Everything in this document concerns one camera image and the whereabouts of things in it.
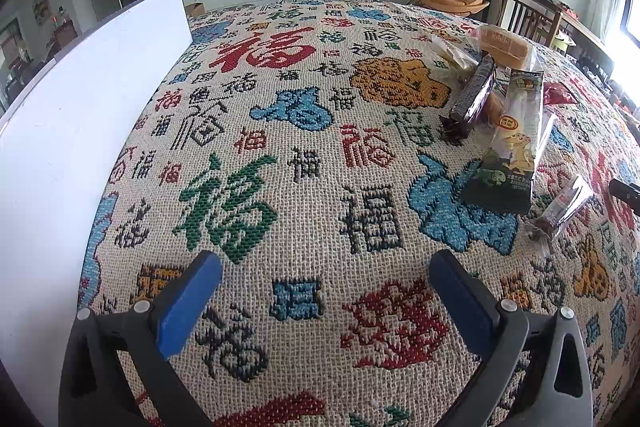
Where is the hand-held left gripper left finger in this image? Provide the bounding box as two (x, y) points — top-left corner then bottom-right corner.
(59, 250), (223, 427)

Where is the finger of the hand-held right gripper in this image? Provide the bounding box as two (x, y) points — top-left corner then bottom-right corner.
(609, 179), (640, 208)

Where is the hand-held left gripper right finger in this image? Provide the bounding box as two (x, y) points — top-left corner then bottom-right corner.
(429, 249), (593, 427)

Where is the orange bread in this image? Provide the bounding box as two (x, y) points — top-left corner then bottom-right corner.
(467, 24), (543, 72)

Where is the small clear dark snack packet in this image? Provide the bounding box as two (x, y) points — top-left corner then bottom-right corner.
(525, 174), (596, 243)

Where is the red snack packet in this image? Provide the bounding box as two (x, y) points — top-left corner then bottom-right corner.
(542, 82), (578, 108)

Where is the green cartoon snack packet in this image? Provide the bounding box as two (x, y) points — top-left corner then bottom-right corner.
(460, 68), (546, 215)

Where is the brown bun in clear wrapper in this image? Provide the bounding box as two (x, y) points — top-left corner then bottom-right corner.
(482, 91), (508, 124)

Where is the dining table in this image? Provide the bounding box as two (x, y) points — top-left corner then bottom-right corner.
(555, 2), (631, 82)

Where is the dark purple snack packet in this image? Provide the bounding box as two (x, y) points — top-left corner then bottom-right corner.
(440, 54), (497, 140)

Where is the wooden dining chair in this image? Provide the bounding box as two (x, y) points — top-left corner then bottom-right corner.
(497, 0), (563, 48)

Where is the white board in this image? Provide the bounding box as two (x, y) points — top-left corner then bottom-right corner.
(0, 0), (193, 375)

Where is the printed woven blanket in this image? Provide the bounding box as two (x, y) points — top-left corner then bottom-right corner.
(77, 0), (640, 427)

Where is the clear wrapped pastry packet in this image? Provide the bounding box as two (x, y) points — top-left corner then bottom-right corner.
(432, 38), (483, 82)

